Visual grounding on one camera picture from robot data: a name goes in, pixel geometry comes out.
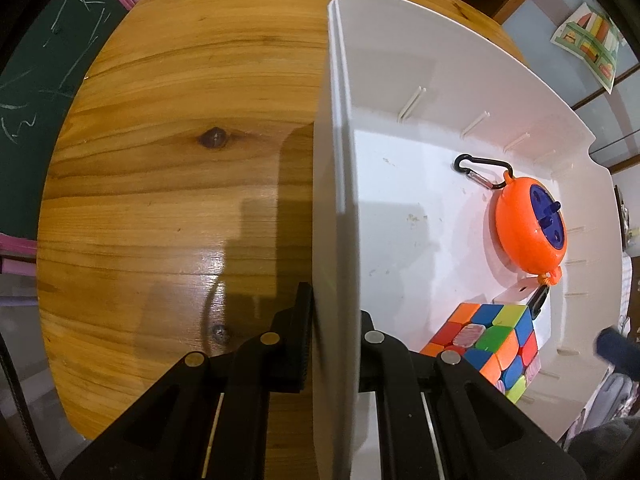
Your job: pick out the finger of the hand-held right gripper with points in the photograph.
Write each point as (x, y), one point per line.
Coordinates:
(617, 352)

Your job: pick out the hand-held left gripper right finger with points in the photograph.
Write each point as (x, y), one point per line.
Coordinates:
(372, 355)

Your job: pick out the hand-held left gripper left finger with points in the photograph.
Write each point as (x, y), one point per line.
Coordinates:
(295, 350)

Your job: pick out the white charger block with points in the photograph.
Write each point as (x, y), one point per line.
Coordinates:
(515, 292)

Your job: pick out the colourful puzzle cube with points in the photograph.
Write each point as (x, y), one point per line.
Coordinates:
(492, 345)

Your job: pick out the white plastic tray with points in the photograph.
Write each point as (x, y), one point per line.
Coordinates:
(400, 185)

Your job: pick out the grey cloth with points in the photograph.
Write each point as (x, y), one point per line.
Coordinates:
(605, 430)

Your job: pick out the pale floral wardrobe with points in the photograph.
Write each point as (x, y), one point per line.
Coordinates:
(600, 85)

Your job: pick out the wall poster with house shelves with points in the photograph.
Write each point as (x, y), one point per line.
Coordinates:
(590, 45)

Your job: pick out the green chalkboard pink frame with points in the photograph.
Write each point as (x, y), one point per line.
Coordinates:
(45, 60)

